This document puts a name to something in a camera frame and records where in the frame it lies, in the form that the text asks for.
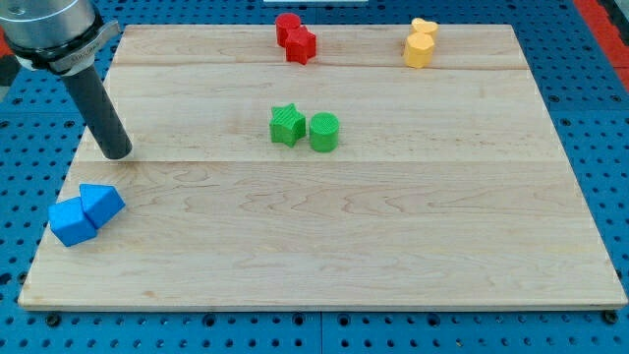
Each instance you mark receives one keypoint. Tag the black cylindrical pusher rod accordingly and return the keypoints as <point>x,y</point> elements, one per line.
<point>92,100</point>

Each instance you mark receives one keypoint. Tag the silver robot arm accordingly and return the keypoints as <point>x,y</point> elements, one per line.
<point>63,37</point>

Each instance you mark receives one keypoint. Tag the blue triangular block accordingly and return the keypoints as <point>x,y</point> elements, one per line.
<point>100,203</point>

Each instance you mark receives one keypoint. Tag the blue cube block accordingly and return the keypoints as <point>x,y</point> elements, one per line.
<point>69,223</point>

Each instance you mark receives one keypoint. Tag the wooden board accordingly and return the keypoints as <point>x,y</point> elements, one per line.
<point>449,189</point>

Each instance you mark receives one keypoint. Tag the green star block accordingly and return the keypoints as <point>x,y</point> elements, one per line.
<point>287,125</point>

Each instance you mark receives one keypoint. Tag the red cylinder block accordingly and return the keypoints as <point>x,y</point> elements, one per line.
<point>285,22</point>

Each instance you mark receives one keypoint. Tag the red star block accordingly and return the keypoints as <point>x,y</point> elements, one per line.
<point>300,45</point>

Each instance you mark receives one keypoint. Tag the green cylinder block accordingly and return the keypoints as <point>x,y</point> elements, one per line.
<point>324,130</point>

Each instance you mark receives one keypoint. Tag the yellow hexagon block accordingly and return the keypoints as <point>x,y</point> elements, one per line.
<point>418,50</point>

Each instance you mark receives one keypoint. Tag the yellow heart block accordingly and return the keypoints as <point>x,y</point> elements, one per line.
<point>420,25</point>

